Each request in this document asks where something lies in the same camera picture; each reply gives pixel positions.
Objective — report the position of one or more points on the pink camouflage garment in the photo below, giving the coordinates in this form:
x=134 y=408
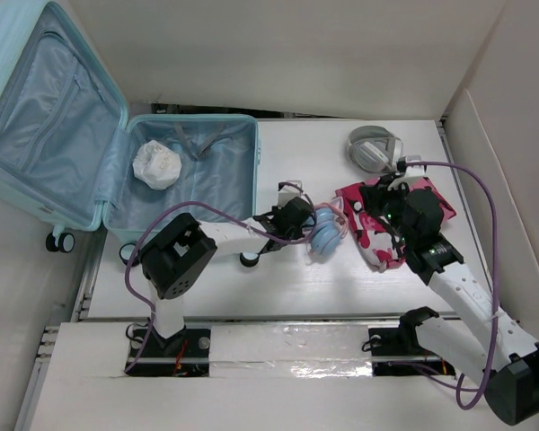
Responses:
x=384 y=248

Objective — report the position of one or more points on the metal base rail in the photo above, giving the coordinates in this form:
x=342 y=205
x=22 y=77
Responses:
x=103 y=349

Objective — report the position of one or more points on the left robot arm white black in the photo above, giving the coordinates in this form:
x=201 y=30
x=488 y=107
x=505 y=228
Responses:
x=173 y=260

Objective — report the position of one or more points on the pink blue cat-ear headphones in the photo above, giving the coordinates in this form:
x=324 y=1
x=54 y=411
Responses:
x=331 y=226

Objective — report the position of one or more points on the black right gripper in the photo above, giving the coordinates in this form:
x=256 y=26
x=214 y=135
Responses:
x=374 y=194

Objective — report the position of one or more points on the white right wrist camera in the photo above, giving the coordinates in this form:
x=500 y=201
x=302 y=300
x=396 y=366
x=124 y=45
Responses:
x=409 y=170

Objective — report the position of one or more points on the white grey headphones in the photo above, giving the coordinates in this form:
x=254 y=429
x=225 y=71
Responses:
x=374 y=149

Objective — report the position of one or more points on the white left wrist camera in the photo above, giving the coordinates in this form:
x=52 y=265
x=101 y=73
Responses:
x=288 y=190

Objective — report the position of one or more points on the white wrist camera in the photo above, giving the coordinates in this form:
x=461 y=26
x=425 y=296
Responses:
x=288 y=190
x=409 y=170

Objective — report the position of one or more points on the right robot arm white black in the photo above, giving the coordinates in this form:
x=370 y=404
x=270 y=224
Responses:
x=500 y=356

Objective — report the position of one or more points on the light blue hard-shell suitcase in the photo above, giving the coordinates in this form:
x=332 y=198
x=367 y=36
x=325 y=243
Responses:
x=67 y=140

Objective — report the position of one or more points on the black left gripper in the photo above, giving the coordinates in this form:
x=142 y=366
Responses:
x=296 y=234

